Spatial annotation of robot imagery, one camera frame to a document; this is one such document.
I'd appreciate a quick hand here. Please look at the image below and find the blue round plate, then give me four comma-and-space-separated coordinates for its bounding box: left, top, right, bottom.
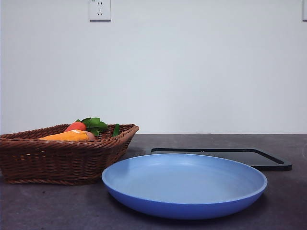
101, 153, 268, 220

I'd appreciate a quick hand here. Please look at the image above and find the orange corn cob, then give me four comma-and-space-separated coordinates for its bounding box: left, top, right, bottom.
37, 129, 90, 142

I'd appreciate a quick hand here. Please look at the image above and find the brown wicker basket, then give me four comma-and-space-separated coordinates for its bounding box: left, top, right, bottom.
0, 123, 140, 185

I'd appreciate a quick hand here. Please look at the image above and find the green leafy vegetable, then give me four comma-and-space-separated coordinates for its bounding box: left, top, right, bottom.
75, 116, 109, 137

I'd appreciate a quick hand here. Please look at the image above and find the orange carrot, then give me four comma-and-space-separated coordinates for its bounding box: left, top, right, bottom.
64, 121, 87, 133

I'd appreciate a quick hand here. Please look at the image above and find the black rectangular tray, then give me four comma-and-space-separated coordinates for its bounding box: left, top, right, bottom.
151, 147, 293, 172

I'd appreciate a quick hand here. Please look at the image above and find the white wall socket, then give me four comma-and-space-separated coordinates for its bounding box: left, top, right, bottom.
89, 0, 112, 23

